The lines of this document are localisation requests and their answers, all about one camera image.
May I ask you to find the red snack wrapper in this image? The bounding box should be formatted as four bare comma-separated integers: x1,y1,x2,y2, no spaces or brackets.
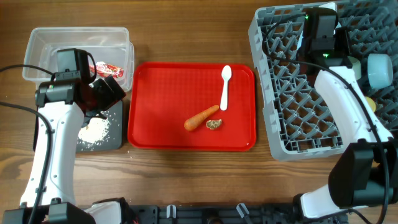
90,62,124,78

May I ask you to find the light blue plate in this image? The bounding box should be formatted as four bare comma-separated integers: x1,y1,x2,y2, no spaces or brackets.
299,2,338,54

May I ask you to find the orange carrot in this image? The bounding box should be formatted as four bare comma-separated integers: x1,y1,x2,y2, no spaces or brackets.
184,105,220,131

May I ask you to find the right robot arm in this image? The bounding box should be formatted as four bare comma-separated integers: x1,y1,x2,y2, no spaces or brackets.
298,7,397,222

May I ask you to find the red serving tray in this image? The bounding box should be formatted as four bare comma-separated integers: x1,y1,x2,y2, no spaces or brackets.
127,62,257,151

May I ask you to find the rice and nuts food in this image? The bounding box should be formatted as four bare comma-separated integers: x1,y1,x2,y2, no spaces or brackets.
78,118,110,144

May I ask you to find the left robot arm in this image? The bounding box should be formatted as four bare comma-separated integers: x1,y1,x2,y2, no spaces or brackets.
2,48,137,223

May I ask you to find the grey dishwasher rack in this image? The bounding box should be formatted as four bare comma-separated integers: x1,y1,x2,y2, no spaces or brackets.
248,1,397,161

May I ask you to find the clear plastic bin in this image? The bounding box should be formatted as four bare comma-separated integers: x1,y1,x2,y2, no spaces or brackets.
24,27,135,92

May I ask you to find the brown food scrap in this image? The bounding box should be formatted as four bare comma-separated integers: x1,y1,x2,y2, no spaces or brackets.
206,119,222,130

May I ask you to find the light blue bowl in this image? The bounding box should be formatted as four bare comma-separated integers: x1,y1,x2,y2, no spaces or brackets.
368,54,393,90

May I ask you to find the black waste tray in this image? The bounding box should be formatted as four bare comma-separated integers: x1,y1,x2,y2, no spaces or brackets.
32,101,124,153

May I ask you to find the yellow plastic cup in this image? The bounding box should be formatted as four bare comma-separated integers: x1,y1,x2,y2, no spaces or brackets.
365,96,376,113

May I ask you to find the green bowl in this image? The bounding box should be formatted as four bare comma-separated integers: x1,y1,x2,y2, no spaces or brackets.
348,56,362,80

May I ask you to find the white plastic spoon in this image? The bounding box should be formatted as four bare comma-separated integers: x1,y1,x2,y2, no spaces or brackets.
220,65,232,111

